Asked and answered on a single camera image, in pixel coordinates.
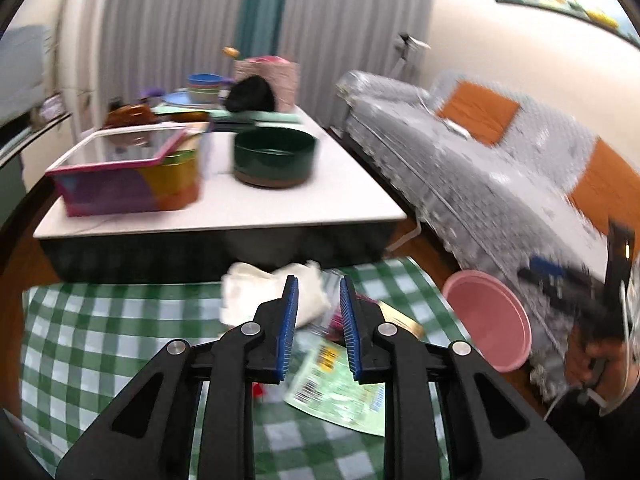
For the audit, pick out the mint green tray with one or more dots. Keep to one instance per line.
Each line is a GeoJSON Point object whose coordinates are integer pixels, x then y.
{"type": "Point", "coordinates": [270, 116]}

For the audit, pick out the green printed packet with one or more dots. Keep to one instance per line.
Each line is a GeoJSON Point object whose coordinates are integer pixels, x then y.
{"type": "Point", "coordinates": [330, 395]}

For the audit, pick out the blue plastic bowl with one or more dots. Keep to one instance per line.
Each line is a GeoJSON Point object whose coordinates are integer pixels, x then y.
{"type": "Point", "coordinates": [205, 80]}

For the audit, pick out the white cloth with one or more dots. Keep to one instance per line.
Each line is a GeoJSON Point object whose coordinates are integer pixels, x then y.
{"type": "Point", "coordinates": [245, 290]}

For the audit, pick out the grey curtain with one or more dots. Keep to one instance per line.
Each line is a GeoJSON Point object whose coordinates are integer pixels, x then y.
{"type": "Point", "coordinates": [350, 25]}
{"type": "Point", "coordinates": [175, 20]}

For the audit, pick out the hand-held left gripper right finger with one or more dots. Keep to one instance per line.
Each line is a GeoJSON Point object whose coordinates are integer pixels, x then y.
{"type": "Point", "coordinates": [348, 330]}

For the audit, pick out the small photo frame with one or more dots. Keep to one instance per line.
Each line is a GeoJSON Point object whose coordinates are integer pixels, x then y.
{"type": "Point", "coordinates": [50, 107]}

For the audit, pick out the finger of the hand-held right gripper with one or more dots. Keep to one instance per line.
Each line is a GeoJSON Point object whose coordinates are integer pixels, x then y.
{"type": "Point", "coordinates": [555, 287]}
{"type": "Point", "coordinates": [542, 263]}

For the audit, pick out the grey television dust cover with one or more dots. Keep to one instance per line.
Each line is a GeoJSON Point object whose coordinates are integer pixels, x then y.
{"type": "Point", "coordinates": [22, 70]}

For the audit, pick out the white top coffee table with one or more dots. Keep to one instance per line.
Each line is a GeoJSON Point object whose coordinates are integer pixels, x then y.
{"type": "Point", "coordinates": [325, 195]}

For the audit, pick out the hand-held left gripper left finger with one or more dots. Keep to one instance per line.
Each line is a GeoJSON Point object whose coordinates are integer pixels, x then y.
{"type": "Point", "coordinates": [290, 330]}

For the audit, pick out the black hat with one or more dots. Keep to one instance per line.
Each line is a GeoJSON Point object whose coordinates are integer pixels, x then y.
{"type": "Point", "coordinates": [250, 95]}

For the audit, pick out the teal curtain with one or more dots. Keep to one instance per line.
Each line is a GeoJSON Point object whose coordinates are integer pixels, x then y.
{"type": "Point", "coordinates": [262, 5]}

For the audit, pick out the blue plate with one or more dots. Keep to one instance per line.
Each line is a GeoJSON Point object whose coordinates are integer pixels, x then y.
{"type": "Point", "coordinates": [175, 100]}

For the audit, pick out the green plastic bowl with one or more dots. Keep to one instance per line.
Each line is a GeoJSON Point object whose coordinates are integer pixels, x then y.
{"type": "Point", "coordinates": [205, 94]}

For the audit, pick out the white standing air conditioner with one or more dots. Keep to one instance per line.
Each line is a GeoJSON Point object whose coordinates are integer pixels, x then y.
{"type": "Point", "coordinates": [80, 35]}

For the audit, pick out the yellow spoon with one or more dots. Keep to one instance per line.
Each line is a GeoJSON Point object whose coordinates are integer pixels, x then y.
{"type": "Point", "coordinates": [230, 51]}

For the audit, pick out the dark television cabinet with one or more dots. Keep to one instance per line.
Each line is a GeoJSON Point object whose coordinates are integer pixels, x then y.
{"type": "Point", "coordinates": [15, 185]}

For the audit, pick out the colourful tin box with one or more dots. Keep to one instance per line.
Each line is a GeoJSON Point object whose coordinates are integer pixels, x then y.
{"type": "Point", "coordinates": [125, 190]}

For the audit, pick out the pink fabric basket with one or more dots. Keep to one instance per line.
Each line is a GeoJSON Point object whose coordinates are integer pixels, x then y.
{"type": "Point", "coordinates": [287, 82]}

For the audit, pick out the green checked tablecloth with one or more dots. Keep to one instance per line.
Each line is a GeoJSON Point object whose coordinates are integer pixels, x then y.
{"type": "Point", "coordinates": [100, 340]}

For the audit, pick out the dark green round bowl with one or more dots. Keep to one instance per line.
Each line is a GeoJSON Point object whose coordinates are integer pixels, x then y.
{"type": "Point", "coordinates": [275, 157]}

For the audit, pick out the white power strip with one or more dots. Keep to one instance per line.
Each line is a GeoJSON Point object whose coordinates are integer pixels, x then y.
{"type": "Point", "coordinates": [457, 129]}

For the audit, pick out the white floor lamp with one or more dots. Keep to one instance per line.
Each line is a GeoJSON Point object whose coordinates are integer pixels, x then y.
{"type": "Point", "coordinates": [406, 42]}

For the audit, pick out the pink plastic bin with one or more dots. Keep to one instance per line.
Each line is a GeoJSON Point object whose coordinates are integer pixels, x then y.
{"type": "Point", "coordinates": [490, 320]}

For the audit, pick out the grey quilted sofa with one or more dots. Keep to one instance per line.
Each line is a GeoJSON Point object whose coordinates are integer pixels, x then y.
{"type": "Point", "coordinates": [450, 160]}

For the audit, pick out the orange cushion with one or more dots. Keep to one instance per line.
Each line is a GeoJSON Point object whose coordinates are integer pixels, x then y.
{"type": "Point", "coordinates": [475, 112]}
{"type": "Point", "coordinates": [605, 185]}

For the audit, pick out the dark maroon foil wrapper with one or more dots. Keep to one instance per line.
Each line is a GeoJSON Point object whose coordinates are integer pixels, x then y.
{"type": "Point", "coordinates": [334, 322]}

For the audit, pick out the person's right hand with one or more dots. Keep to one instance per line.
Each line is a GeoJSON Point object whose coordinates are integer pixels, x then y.
{"type": "Point", "coordinates": [615, 375]}

